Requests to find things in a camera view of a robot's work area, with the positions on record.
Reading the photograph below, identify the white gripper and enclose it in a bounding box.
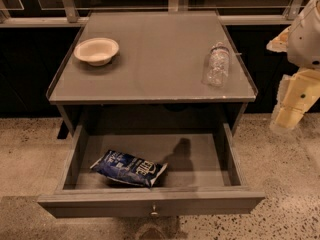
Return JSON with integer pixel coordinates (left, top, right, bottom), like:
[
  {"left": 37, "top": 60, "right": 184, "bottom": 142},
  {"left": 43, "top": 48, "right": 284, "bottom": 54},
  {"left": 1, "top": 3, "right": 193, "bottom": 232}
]
[{"left": 266, "top": 27, "right": 320, "bottom": 133}]

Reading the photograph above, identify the blue chip bag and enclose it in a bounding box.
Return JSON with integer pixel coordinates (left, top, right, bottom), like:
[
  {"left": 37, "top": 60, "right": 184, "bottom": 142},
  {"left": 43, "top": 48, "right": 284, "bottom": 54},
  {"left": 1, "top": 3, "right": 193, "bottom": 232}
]
[{"left": 90, "top": 150, "right": 167, "bottom": 188}]

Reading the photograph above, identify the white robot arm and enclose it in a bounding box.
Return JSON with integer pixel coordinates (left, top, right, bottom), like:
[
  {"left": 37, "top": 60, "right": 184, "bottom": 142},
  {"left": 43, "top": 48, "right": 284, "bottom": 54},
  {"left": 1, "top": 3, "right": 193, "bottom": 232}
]
[{"left": 266, "top": 0, "right": 320, "bottom": 134}]

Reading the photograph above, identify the open grey top drawer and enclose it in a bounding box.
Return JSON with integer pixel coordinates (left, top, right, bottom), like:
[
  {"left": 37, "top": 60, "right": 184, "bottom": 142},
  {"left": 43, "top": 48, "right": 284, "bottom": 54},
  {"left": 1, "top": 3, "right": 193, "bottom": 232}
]
[{"left": 38, "top": 125, "right": 265, "bottom": 218}]

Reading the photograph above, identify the grey cabinet counter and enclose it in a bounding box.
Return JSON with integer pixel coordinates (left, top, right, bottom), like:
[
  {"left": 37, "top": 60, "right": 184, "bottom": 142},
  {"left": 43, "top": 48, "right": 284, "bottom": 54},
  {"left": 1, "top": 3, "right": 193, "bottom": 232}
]
[{"left": 47, "top": 11, "right": 257, "bottom": 131}]

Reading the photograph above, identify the metal drawer knob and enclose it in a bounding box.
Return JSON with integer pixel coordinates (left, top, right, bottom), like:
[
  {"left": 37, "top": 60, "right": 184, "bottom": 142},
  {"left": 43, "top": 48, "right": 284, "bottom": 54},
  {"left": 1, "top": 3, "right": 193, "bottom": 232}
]
[{"left": 150, "top": 203, "right": 159, "bottom": 217}]

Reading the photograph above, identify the clear plastic water bottle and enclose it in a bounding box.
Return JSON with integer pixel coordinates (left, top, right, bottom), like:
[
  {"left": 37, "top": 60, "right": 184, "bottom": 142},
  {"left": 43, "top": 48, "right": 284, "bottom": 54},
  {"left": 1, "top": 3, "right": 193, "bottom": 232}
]
[{"left": 203, "top": 42, "right": 230, "bottom": 87}]

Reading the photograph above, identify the white paper bowl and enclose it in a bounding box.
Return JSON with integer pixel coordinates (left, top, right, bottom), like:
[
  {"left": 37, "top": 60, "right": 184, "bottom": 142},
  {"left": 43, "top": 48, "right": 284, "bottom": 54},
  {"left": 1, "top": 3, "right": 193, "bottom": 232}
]
[{"left": 74, "top": 38, "right": 119, "bottom": 66}]

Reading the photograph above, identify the metal railing frame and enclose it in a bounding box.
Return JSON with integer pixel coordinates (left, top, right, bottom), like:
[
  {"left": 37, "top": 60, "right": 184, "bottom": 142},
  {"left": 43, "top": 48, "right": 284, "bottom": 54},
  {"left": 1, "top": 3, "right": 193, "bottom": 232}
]
[{"left": 0, "top": 0, "right": 309, "bottom": 27}]

